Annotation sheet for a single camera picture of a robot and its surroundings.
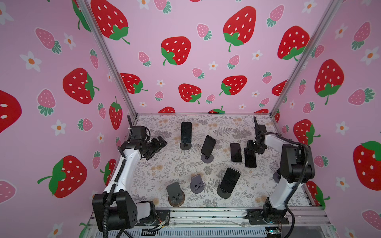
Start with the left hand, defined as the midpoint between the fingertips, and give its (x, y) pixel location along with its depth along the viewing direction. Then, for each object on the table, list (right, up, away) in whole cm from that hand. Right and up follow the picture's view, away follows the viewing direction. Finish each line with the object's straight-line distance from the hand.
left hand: (162, 146), depth 83 cm
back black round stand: (+12, -3, +20) cm, 23 cm away
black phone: (+37, -16, -9) cm, 41 cm away
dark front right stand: (+34, -26, -2) cm, 43 cm away
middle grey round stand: (+26, -11, +12) cm, 31 cm away
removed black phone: (+46, -7, +15) cm, 49 cm away
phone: (+13, +8, +15) cm, 21 cm away
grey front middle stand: (+20, -21, -4) cm, 29 cm away
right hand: (+56, -4, +16) cm, 58 cm away
